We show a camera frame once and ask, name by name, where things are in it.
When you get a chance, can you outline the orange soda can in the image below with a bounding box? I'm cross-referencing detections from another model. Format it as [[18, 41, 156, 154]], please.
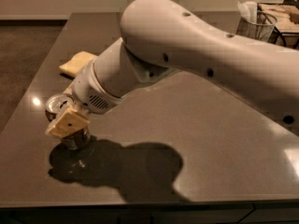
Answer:
[[45, 93, 90, 150]]

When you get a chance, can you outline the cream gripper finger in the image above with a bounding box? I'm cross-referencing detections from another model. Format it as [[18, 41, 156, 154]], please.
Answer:
[[46, 106, 90, 138], [63, 82, 74, 95]]

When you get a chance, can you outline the white napkin in cup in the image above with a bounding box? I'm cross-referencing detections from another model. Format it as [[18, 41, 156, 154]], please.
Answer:
[[237, 1, 257, 23]]

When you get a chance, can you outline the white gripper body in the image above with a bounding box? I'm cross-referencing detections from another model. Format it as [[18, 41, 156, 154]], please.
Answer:
[[72, 59, 122, 114]]

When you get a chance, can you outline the wire mesh cup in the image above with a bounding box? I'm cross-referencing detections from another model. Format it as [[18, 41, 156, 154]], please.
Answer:
[[236, 11, 278, 42]]

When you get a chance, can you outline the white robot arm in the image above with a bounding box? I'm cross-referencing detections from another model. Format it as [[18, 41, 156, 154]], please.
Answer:
[[46, 0, 299, 138]]

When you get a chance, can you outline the yellow sponge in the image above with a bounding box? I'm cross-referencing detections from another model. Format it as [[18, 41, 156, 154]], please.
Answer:
[[59, 51, 95, 77]]

